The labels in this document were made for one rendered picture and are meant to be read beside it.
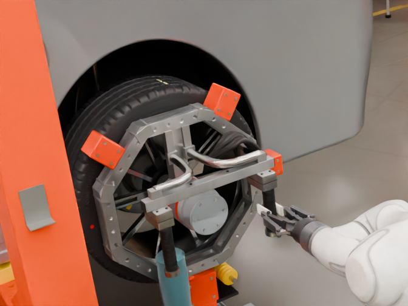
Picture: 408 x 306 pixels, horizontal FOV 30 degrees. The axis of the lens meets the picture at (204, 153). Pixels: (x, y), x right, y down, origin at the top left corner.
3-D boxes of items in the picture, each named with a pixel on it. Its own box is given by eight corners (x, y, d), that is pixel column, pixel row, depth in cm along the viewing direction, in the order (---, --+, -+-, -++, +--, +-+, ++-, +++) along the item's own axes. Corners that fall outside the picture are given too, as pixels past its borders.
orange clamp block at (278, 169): (248, 175, 253) (271, 167, 257) (261, 182, 247) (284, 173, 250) (246, 155, 250) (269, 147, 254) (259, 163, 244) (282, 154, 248)
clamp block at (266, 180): (260, 177, 230) (259, 161, 228) (277, 187, 222) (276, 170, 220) (246, 183, 228) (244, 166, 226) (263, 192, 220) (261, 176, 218)
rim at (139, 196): (230, 127, 274) (114, 72, 245) (265, 145, 254) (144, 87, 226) (169, 252, 276) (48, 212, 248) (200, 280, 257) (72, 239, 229)
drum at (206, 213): (199, 204, 246) (193, 164, 240) (233, 228, 228) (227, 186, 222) (160, 218, 240) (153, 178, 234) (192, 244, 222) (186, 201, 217)
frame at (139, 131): (257, 238, 261) (241, 88, 240) (268, 245, 256) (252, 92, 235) (113, 296, 239) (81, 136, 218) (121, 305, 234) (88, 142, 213)
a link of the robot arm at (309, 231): (338, 251, 207) (325, 243, 212) (336, 222, 204) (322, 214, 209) (311, 263, 204) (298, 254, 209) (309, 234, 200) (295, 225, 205)
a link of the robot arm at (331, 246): (312, 268, 204) (350, 246, 209) (349, 293, 191) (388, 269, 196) (305, 235, 200) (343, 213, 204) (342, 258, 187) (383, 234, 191)
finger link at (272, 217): (297, 234, 214) (294, 235, 213) (269, 222, 222) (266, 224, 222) (296, 221, 213) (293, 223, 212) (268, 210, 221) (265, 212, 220)
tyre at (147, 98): (255, 116, 278) (104, 40, 241) (292, 132, 258) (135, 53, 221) (176, 277, 281) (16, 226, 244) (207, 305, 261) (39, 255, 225)
